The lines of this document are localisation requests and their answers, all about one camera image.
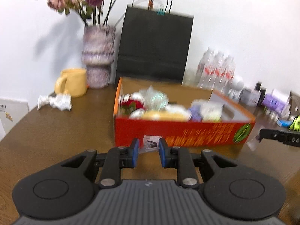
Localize small white card packet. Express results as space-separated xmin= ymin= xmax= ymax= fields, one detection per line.
xmin=139 ymin=135 xmax=162 ymax=153

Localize lavender drawstring pouch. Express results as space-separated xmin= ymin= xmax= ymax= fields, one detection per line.
xmin=189 ymin=105 xmax=202 ymax=122

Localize green tissue pack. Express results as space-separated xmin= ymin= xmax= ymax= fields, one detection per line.
xmin=200 ymin=102 xmax=223 ymax=121

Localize neon green item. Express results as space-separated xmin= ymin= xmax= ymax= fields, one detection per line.
xmin=289 ymin=116 xmax=300 ymax=132

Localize small blue item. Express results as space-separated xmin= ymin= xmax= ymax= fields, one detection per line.
xmin=277 ymin=119 xmax=292 ymax=128

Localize yellow round object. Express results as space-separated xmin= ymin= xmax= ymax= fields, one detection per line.
xmin=141 ymin=111 xmax=191 ymax=122

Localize small clear plastic piece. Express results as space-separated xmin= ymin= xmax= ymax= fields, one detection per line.
xmin=246 ymin=137 xmax=260 ymax=151

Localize purple package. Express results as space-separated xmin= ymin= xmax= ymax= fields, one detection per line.
xmin=261 ymin=89 xmax=289 ymax=112

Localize orange cardboard box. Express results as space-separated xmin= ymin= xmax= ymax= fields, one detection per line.
xmin=113 ymin=77 xmax=255 ymax=147

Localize red rose item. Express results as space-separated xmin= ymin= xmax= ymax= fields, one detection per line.
xmin=120 ymin=100 xmax=145 ymax=115

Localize clear wrapped teal item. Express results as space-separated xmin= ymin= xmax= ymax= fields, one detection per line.
xmin=139 ymin=86 xmax=169 ymax=111

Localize black tubes behind tin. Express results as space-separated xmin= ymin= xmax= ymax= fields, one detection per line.
xmin=255 ymin=81 xmax=266 ymax=106

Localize white floral tin box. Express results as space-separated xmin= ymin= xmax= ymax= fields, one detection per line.
xmin=240 ymin=88 xmax=261 ymax=107

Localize white robot figurine speaker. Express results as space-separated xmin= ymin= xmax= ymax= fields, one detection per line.
xmin=228 ymin=80 xmax=244 ymax=102

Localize left water bottle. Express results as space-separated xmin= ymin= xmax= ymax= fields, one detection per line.
xmin=196 ymin=48 xmax=214 ymax=88

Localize water bottle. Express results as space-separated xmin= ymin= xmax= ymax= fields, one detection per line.
xmin=209 ymin=51 xmax=226 ymax=90
xmin=221 ymin=55 xmax=236 ymax=95
xmin=196 ymin=48 xmax=214 ymax=88

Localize right water bottle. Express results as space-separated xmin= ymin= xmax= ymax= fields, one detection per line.
xmin=221 ymin=55 xmax=236 ymax=95

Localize crumpled white tissue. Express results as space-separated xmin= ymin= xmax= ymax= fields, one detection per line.
xmin=37 ymin=94 xmax=72 ymax=111

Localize yellow ceramic mug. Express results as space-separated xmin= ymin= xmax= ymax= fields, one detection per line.
xmin=54 ymin=68 xmax=87 ymax=98

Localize middle water bottle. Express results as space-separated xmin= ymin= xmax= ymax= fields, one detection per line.
xmin=209 ymin=51 xmax=226 ymax=90

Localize purple speckled ceramic vase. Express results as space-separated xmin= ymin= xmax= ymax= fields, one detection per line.
xmin=81 ymin=25 xmax=116 ymax=88

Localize black paper shopping bag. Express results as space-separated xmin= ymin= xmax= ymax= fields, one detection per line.
xmin=115 ymin=7 xmax=193 ymax=83

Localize white power strip box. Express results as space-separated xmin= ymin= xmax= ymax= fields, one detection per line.
xmin=0 ymin=97 xmax=29 ymax=140

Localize teal binder clip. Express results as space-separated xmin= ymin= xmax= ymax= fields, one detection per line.
xmin=157 ymin=10 xmax=165 ymax=16

